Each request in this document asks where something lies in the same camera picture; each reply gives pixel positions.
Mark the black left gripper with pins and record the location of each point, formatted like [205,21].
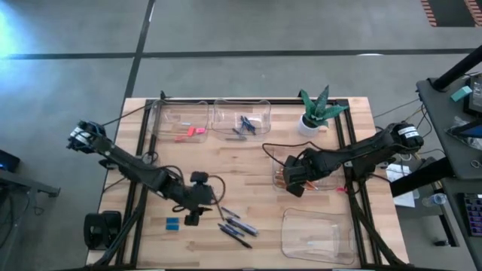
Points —
[192,197]

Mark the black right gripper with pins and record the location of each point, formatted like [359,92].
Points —
[320,162]

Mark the dark grey pencil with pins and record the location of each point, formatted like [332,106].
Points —
[218,207]

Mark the clear plastic bin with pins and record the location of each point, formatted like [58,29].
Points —
[226,113]
[327,180]
[169,116]
[320,237]

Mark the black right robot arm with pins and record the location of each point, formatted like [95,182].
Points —
[361,150]

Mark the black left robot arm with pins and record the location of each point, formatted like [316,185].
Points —
[128,165]

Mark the blue pen white print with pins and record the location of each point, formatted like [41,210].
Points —
[230,230]

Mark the clear barrel gel pen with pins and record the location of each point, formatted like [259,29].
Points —
[243,225]
[241,229]

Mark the black pen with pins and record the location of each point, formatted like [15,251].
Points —
[235,238]

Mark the green succulent in white pot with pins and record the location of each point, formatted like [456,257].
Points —
[318,109]

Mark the white paper sheets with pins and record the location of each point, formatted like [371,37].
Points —
[397,173]

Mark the black bulky device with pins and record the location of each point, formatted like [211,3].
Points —
[101,229]

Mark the black slanted beam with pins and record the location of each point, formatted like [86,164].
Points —
[418,177]

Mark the clear plastic bottle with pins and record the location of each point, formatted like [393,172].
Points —
[433,200]

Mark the small black floor object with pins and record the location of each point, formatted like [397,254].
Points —
[442,242]

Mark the grey desk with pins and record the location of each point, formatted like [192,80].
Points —
[455,226]
[440,124]

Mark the dark keyboard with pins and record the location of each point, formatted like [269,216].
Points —
[473,214]

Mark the tablet with blue screen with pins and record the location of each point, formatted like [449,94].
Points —
[470,131]

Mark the grey cart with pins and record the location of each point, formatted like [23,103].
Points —
[22,184]

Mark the teal box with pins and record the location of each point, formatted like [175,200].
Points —
[461,93]

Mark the black slanted pole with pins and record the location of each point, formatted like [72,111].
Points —
[457,69]

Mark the black device blue light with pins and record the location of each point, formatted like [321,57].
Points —
[9,162]

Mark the black electronic device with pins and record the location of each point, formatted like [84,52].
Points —
[476,94]

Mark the black mat striped edges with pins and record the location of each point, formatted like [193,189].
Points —
[452,13]

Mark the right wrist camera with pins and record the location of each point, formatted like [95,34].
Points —
[293,169]

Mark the black aluminium table frame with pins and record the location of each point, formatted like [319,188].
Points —
[360,226]

